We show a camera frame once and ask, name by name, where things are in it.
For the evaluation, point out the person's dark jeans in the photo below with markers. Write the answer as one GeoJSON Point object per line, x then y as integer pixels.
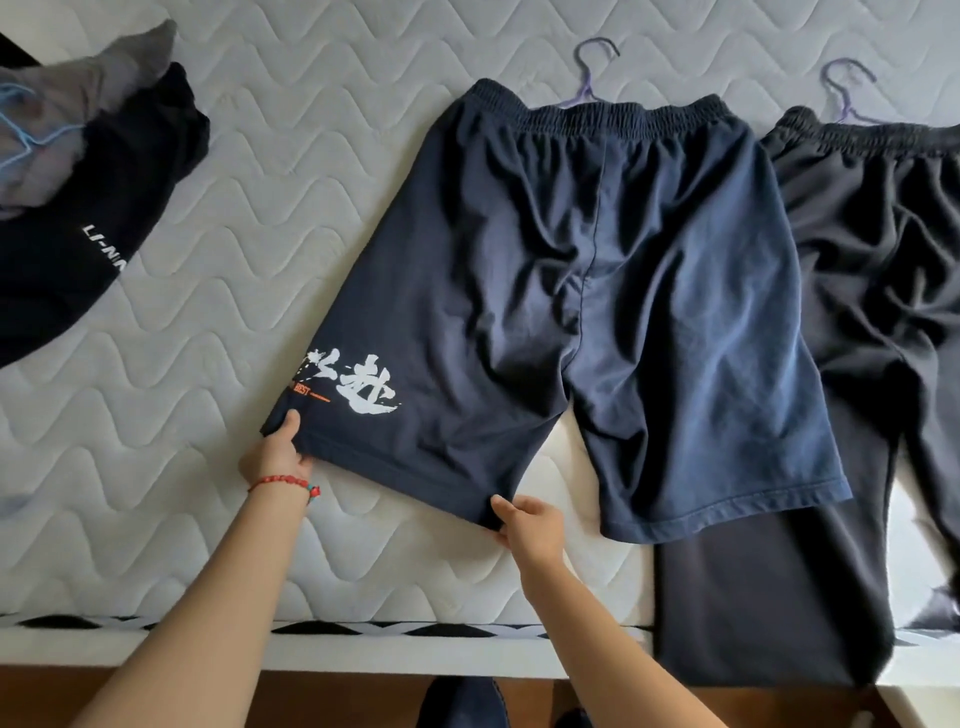
{"type": "Point", "coordinates": [457, 709]}

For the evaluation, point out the person's left hand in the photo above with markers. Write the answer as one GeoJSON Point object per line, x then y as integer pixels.
{"type": "Point", "coordinates": [277, 461]}

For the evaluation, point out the grey t-shirt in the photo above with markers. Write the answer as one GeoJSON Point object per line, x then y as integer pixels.
{"type": "Point", "coordinates": [75, 97]}

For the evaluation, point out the navy printed shorts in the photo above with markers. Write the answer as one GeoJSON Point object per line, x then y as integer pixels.
{"type": "Point", "coordinates": [600, 300]}

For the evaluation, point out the person's right forearm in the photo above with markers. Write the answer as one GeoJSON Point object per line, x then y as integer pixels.
{"type": "Point", "coordinates": [600, 652]}

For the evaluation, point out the black long trousers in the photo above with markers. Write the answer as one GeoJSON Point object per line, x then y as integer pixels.
{"type": "Point", "coordinates": [862, 262]}

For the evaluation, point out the white quilted mattress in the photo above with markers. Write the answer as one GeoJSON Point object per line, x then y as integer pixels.
{"type": "Point", "coordinates": [225, 300]}

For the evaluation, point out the person's left forearm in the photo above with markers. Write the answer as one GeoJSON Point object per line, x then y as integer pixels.
{"type": "Point", "coordinates": [202, 622]}

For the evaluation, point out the person's right hand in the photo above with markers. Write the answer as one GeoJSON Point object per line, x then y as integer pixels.
{"type": "Point", "coordinates": [536, 532]}

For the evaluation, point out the black Li-Ning t-shirt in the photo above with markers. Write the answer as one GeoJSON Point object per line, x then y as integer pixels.
{"type": "Point", "coordinates": [75, 262]}

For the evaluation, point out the white bed frame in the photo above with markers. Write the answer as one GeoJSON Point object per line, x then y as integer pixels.
{"type": "Point", "coordinates": [375, 652]}

